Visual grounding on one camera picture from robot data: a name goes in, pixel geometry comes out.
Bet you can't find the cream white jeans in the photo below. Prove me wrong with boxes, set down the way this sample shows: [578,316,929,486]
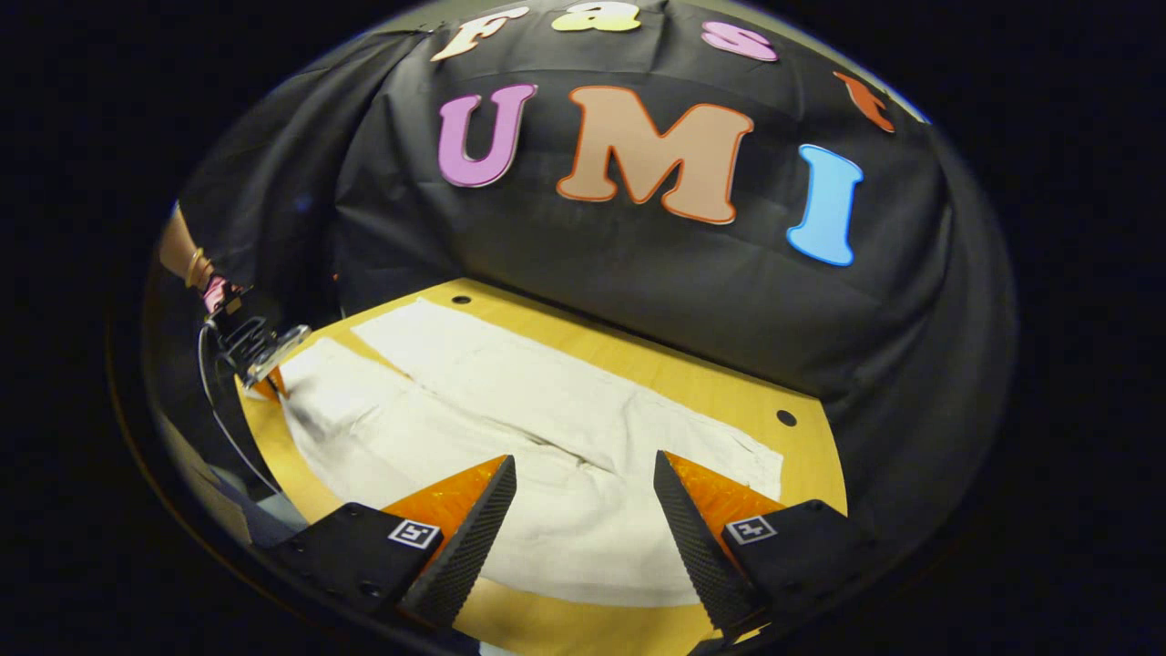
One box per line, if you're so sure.
[273,299,784,610]

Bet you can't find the black backdrop cloth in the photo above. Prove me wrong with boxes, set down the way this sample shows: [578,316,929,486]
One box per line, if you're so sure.
[146,0,1017,548]

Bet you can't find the thin black cable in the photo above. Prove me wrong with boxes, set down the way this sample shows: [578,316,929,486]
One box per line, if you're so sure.
[198,323,281,495]

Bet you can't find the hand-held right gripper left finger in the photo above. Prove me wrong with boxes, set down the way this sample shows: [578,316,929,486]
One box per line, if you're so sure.
[267,454,518,630]

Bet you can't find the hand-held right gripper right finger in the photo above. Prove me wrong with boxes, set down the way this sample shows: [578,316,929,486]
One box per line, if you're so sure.
[652,449,883,643]

